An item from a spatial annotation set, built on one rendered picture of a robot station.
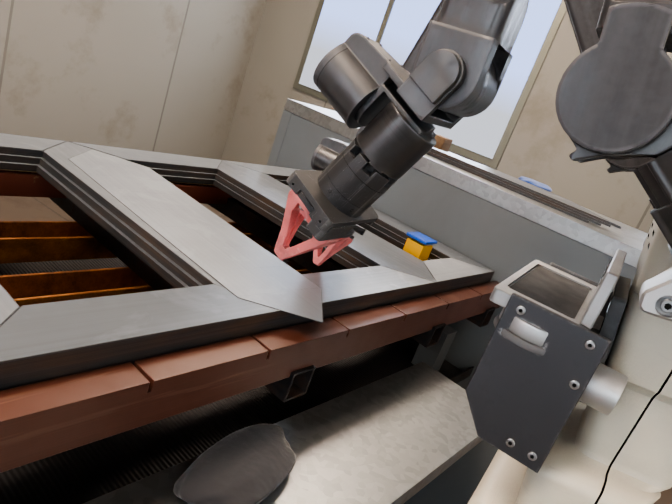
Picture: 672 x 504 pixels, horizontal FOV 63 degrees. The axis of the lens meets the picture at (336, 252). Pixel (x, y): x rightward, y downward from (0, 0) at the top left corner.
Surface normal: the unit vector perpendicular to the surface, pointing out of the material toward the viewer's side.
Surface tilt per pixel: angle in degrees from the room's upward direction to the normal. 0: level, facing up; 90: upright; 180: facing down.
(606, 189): 90
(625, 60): 90
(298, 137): 90
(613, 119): 90
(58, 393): 0
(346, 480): 0
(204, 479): 4
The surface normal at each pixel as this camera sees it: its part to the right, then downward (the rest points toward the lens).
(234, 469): 0.20, -0.94
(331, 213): 0.65, -0.61
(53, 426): 0.72, 0.44
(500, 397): -0.49, 0.11
